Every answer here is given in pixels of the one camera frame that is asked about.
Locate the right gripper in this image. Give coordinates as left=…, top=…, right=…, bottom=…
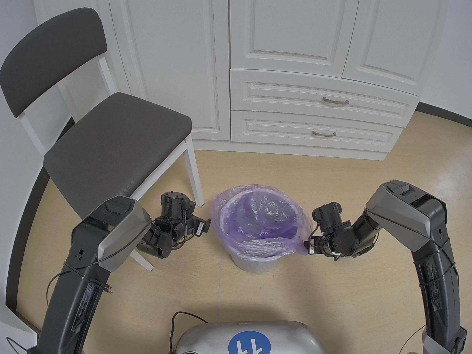
left=307, top=236, right=335, bottom=257

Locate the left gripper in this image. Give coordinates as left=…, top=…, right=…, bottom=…
left=180, top=215, right=212, bottom=239

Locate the purple plastic bag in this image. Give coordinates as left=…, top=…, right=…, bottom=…
left=212, top=185, right=314, bottom=255

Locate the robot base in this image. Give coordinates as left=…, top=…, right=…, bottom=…
left=177, top=321, right=327, bottom=354

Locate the white trash bin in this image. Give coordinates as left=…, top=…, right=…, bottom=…
left=220, top=188, right=301, bottom=273

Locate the grey and white chair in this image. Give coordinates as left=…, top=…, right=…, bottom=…
left=0, top=8, right=205, bottom=272

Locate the white wardrobe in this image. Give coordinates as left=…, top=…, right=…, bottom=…
left=31, top=0, right=447, bottom=162

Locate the black cable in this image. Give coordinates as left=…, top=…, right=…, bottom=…
left=169, top=311, right=209, bottom=351
left=401, top=327, right=429, bottom=354
left=5, top=338, right=28, bottom=354
left=45, top=218, right=152, bottom=306

